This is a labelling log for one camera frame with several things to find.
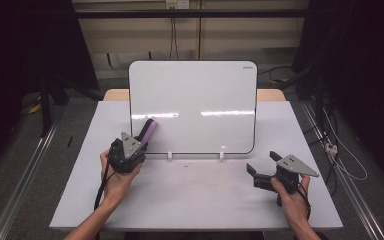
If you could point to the person's right hand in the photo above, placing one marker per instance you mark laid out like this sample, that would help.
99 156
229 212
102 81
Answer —
291 203

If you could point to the white whiteboard with black rim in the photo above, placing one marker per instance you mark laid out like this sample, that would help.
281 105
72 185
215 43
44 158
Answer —
193 106

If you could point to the small black floor item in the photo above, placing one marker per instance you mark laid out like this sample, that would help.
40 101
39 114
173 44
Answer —
70 141

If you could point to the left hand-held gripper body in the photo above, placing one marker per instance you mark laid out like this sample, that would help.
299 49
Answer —
126 156

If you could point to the white wall socket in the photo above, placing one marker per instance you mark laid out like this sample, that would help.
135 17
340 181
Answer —
177 3

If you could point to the aluminium floor rail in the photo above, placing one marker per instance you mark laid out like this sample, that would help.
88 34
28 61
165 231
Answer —
23 186
350 186

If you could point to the white whiteboard stand clip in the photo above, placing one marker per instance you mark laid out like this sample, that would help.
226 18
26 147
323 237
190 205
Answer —
221 155
170 155

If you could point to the dark curtain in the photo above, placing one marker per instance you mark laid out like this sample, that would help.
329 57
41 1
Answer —
20 43
363 50

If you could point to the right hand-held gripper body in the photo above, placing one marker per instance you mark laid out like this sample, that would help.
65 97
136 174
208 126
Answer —
288 175

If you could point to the purple and black whiteboard eraser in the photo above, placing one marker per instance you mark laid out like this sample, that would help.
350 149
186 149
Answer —
147 130

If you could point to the black metal stand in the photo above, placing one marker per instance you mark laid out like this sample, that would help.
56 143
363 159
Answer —
45 106

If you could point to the black horizontal metal bar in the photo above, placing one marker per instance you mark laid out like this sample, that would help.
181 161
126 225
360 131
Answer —
193 13

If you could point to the person's left hand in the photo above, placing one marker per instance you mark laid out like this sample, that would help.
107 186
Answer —
120 186

